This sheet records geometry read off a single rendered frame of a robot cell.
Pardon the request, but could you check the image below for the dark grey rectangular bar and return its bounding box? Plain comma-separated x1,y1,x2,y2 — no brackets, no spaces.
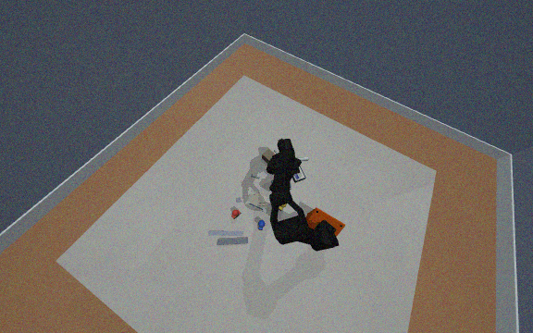
217,238,248,245

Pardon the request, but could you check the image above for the white paper card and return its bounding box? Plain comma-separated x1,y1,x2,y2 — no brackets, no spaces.
245,190,270,213

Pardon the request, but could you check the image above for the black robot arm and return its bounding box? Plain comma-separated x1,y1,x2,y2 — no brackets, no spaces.
266,139,339,251

